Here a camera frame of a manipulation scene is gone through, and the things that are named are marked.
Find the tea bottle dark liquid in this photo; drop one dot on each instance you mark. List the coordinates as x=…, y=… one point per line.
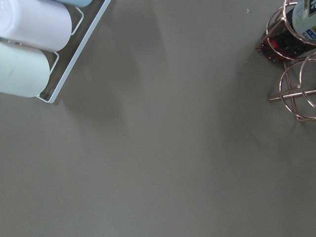
x=291, y=31

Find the light blue cup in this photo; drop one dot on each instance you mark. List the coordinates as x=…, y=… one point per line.
x=76, y=3

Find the pale green cup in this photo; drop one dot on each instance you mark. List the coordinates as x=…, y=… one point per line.
x=24, y=71

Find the pale pink cup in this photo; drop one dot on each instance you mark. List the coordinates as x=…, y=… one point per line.
x=42, y=24

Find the white wire cup rack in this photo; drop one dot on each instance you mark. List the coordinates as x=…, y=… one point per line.
x=84, y=21

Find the copper wire bottle rack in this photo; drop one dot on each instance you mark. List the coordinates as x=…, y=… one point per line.
x=291, y=85

